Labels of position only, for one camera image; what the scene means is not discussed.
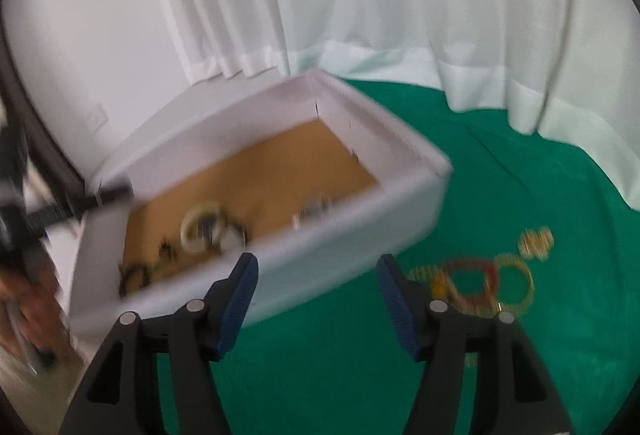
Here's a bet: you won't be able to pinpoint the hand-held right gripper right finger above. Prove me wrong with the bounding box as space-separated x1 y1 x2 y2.
376 253 574 435

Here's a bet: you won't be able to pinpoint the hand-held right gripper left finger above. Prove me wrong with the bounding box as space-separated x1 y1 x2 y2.
59 253 260 435

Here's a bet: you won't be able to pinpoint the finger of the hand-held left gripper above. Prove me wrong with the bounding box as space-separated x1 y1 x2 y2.
22 186 135 231

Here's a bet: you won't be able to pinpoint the pale jade bangle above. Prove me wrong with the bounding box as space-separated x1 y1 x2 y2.
179 200 227 257

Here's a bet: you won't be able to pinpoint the black bead bracelet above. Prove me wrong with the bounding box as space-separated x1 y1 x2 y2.
118 242 176 299

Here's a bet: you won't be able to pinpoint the white cardboard box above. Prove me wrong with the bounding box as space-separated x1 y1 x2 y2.
69 68 454 331

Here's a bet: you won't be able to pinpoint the red bangle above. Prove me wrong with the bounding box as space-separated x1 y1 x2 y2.
446 257 501 302

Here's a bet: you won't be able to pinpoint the green velvet cloth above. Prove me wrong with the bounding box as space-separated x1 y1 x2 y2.
155 77 640 435

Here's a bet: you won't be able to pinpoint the thin gold bangle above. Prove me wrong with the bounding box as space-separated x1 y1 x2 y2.
492 252 535 316

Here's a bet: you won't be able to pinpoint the gold earrings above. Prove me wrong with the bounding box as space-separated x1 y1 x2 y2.
517 226 555 261

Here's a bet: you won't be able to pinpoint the white wall outlet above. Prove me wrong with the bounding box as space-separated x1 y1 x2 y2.
84 104 109 134

